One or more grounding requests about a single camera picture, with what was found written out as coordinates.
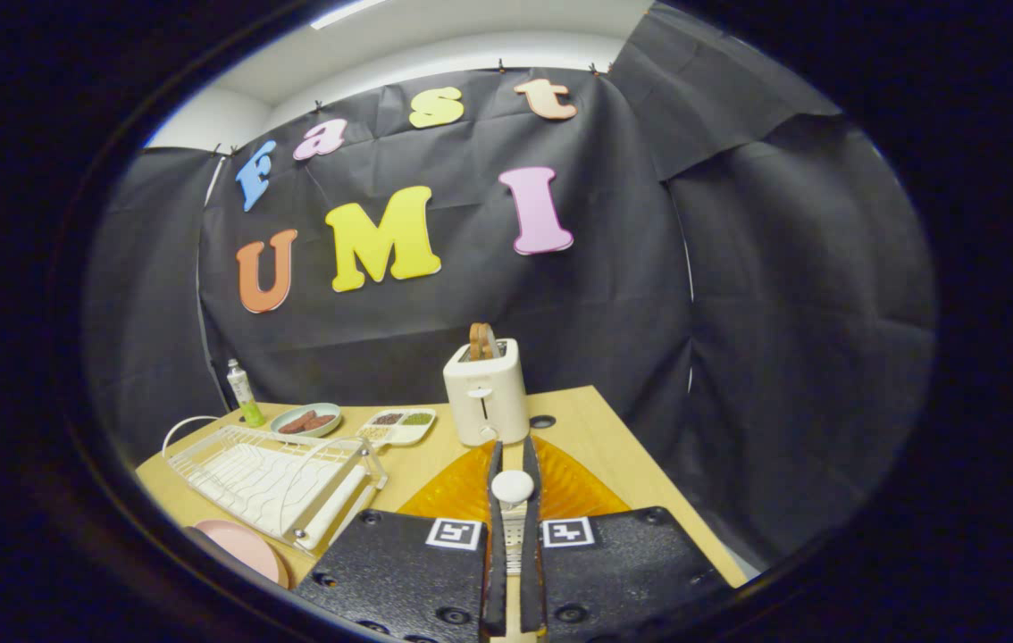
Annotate white wire dish rack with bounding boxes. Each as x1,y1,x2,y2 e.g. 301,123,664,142
163,415,389,552

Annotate white divided tray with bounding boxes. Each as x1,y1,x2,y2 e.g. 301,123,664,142
356,408,438,447

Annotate pale green plate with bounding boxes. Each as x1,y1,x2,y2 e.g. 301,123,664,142
271,403,343,439

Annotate pink plate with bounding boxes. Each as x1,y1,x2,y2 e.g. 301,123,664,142
192,520,289,589

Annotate white ceiling light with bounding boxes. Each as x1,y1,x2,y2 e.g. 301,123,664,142
310,0,391,30

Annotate white spoon with checkered handle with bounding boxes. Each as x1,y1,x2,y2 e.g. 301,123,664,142
490,469,536,577

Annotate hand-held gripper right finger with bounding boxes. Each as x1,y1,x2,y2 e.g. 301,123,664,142
520,436,733,642

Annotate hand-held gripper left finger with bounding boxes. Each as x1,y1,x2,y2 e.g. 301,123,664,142
292,439,509,642

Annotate clear bottle with green liquid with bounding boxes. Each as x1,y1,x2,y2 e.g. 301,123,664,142
227,359,266,429

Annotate black backdrop cloth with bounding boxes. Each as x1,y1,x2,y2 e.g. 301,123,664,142
82,0,938,572

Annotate white toaster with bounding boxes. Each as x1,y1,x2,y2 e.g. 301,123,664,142
443,338,531,447

